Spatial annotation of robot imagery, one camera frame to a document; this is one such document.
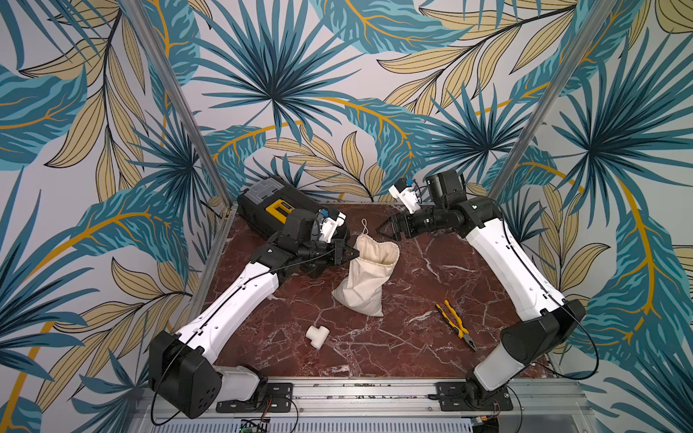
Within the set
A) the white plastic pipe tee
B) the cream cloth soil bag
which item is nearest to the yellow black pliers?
the cream cloth soil bag

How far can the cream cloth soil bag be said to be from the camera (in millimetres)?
756

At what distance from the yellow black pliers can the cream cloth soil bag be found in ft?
0.70

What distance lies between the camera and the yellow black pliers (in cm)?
85

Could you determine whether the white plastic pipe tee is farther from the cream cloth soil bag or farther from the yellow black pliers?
the yellow black pliers
